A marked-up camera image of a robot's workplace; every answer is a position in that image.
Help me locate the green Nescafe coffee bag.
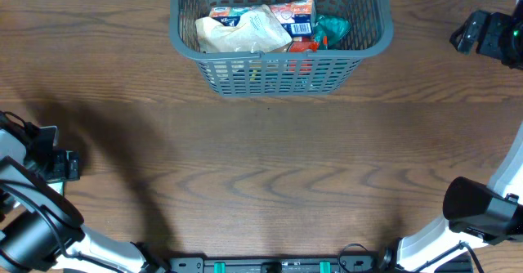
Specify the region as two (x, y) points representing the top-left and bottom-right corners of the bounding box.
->
(313, 15), (351, 50)

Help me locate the orange beige pasta packet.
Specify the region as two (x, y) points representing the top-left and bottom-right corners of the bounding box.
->
(287, 36), (328, 74)

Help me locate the blue Kleenex tissue multipack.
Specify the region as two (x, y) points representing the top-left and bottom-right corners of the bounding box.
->
(209, 0), (316, 38)

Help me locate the beige paper bag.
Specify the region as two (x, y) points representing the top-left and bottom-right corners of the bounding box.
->
(195, 5), (292, 53)

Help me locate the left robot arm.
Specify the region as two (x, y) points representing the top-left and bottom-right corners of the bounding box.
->
(1, 123), (171, 272)

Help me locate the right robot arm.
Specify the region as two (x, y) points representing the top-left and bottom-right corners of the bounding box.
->
(374, 0), (522, 272)

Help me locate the grey plastic lattice basket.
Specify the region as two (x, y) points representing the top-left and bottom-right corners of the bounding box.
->
(169, 0), (394, 97)

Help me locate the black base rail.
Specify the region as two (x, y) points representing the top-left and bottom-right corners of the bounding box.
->
(138, 248), (475, 273)

